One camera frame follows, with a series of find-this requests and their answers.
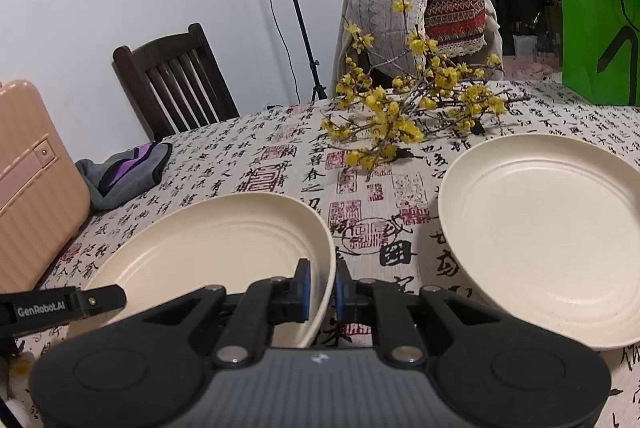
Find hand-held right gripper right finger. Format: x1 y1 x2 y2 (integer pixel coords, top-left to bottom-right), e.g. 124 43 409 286
334 259 505 368

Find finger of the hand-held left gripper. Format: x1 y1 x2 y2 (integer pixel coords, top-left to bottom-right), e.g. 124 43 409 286
76 283 127 317

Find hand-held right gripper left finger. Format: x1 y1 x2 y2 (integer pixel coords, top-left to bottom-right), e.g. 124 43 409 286
127 259 313 368

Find cream round plate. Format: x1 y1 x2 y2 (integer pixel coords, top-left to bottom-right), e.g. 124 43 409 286
437 134 640 351
67 194 337 349

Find grey purple pouch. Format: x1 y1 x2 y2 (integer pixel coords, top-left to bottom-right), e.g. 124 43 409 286
75 142 173 211

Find pink suitcase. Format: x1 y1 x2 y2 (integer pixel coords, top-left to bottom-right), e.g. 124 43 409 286
0 79 92 293

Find yellow flower branches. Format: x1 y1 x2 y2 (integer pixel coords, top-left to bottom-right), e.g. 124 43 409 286
320 0 531 171

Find dark wooden chair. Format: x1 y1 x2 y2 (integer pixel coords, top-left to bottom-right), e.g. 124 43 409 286
112 22 241 143

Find black light stand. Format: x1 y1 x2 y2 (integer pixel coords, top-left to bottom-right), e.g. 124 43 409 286
265 0 328 101

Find red patterned throw blanket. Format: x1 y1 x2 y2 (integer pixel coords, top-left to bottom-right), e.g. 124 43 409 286
337 0 488 81

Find green paper bag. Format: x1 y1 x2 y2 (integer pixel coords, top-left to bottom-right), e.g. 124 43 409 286
551 0 640 106

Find thin black cable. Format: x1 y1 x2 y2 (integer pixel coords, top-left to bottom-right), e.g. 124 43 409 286
242 0 301 104

